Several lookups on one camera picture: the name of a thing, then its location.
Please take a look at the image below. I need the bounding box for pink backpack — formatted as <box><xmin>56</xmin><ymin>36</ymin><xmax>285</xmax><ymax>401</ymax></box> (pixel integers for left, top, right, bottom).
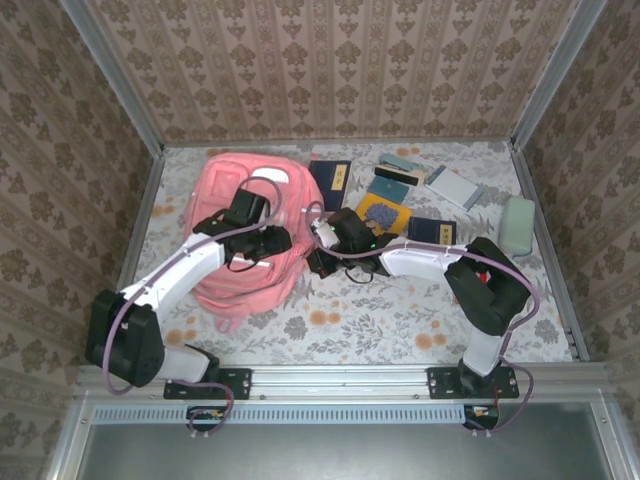
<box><xmin>182</xmin><ymin>152</ymin><xmax>325</xmax><ymax>334</ymax></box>

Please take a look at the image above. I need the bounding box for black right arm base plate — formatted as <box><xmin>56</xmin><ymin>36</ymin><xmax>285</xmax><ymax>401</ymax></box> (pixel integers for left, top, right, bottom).
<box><xmin>427</xmin><ymin>366</ymin><xmax>520</xmax><ymax>400</ymax></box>

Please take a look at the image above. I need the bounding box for thin black left camera cable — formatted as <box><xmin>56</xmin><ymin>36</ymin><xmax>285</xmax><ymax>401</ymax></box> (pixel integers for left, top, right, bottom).
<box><xmin>227</xmin><ymin>249</ymin><xmax>275</xmax><ymax>274</ymax></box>

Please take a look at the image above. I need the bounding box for pale green pencil case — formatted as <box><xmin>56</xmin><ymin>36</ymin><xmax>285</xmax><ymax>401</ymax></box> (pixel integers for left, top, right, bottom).
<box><xmin>498</xmin><ymin>195</ymin><xmax>536</xmax><ymax>260</ymax></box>

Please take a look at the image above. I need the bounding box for slotted grey cable duct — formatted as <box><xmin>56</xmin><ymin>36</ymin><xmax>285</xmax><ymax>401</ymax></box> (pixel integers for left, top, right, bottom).
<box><xmin>92</xmin><ymin>403</ymin><xmax>466</xmax><ymax>425</ymax></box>

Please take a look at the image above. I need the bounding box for aluminium mounting rail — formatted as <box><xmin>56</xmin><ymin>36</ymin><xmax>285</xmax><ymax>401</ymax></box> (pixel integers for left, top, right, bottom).
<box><xmin>77</xmin><ymin>363</ymin><xmax>614</xmax><ymax>401</ymax></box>

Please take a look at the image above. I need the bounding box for black and beige block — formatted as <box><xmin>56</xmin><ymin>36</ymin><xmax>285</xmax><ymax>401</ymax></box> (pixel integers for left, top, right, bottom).
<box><xmin>373</xmin><ymin>165</ymin><xmax>426</xmax><ymax>187</ymax></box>

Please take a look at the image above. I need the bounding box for thin black camera cable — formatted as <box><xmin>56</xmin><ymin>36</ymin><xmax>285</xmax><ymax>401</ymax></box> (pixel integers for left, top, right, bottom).
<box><xmin>344</xmin><ymin>259</ymin><xmax>377</xmax><ymax>285</ymax></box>
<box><xmin>227</xmin><ymin>249</ymin><xmax>275</xmax><ymax>274</ymax></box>

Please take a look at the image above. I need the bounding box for grey metal panel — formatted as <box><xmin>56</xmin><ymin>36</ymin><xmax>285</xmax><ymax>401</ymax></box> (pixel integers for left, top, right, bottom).
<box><xmin>74</xmin><ymin>402</ymin><xmax>619</xmax><ymax>480</ymax></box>

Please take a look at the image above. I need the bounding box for yellow illustrated book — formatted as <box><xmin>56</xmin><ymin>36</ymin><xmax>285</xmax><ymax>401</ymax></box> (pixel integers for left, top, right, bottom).
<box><xmin>355</xmin><ymin>192</ymin><xmax>414</xmax><ymax>236</ymax></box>

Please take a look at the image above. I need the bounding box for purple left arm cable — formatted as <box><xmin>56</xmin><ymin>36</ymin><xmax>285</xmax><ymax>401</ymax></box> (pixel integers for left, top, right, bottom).
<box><xmin>102</xmin><ymin>175</ymin><xmax>284</xmax><ymax>439</ymax></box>

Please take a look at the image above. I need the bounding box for white notebook with blue spine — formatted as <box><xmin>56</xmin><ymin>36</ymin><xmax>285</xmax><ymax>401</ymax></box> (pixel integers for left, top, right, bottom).
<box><xmin>424</xmin><ymin>165</ymin><xmax>485</xmax><ymax>212</ymax></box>

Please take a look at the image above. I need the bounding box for navy book with yellow label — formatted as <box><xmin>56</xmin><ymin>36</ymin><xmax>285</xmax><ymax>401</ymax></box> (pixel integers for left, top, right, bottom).
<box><xmin>407</xmin><ymin>216</ymin><xmax>458</xmax><ymax>246</ymax></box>
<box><xmin>307</xmin><ymin>159</ymin><xmax>353</xmax><ymax>214</ymax></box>

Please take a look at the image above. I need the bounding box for thin black right camera cable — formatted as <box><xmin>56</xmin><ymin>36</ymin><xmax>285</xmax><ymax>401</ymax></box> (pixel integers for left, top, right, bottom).
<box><xmin>344</xmin><ymin>259</ymin><xmax>377</xmax><ymax>285</ymax></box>

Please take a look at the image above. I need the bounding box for aluminium rear rail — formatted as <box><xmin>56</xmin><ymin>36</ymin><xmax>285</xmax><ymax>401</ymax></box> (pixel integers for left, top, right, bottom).
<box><xmin>162</xmin><ymin>134</ymin><xmax>516</xmax><ymax>149</ymax></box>

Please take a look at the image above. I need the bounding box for aluminium frame post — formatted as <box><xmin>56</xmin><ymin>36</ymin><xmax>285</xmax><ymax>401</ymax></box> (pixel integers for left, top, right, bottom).
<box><xmin>509</xmin><ymin>0</ymin><xmax>609</xmax><ymax>151</ymax></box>
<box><xmin>59</xmin><ymin>0</ymin><xmax>166</xmax><ymax>156</ymax></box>

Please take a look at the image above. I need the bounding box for aluminium side rail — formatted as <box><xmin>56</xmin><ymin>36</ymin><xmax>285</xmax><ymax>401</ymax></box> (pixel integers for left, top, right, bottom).
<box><xmin>509</xmin><ymin>142</ymin><xmax>589</xmax><ymax>361</ymax></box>
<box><xmin>117</xmin><ymin>147</ymin><xmax>166</xmax><ymax>296</ymax></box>

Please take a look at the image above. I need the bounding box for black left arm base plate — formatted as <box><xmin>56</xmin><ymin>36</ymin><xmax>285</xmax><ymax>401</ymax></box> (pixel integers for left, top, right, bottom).
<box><xmin>163</xmin><ymin>368</ymin><xmax>253</xmax><ymax>401</ymax></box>

